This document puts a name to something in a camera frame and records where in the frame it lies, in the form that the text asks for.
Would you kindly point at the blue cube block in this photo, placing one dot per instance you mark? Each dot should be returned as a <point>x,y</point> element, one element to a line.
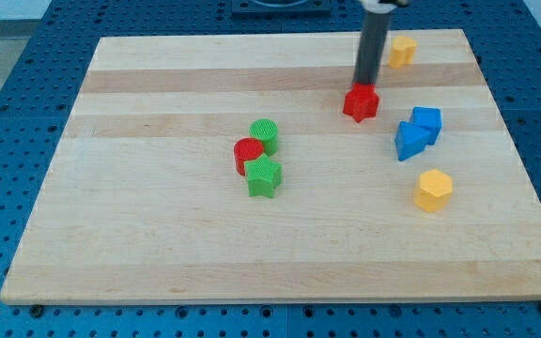
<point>430,119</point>

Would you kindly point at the yellow heart block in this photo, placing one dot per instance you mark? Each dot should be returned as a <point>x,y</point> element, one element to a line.
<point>402,52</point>

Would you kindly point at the light wooden board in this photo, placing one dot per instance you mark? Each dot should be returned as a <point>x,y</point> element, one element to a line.
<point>222,169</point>

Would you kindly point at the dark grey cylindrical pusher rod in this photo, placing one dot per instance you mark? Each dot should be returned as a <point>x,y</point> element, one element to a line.
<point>371,44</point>

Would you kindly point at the blue triangle block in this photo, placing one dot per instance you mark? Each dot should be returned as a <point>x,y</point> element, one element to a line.
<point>410,140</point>

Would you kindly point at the green star block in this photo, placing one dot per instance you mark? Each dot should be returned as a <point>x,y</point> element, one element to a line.
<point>263,176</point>

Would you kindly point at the red cylinder block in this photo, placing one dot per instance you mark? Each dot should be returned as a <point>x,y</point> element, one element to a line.
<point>246,149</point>

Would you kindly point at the yellow hexagon block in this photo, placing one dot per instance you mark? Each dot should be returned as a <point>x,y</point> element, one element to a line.
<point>432,190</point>

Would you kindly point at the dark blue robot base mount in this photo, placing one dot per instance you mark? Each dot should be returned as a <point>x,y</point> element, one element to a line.
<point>250,8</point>

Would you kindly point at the red star block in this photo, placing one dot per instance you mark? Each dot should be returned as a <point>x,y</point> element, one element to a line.
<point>361,102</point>

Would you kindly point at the white rod holder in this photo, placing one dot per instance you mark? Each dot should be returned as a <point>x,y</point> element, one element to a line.
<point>383,6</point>

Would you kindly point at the green cylinder block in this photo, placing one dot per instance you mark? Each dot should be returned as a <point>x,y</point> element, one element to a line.
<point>266,131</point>

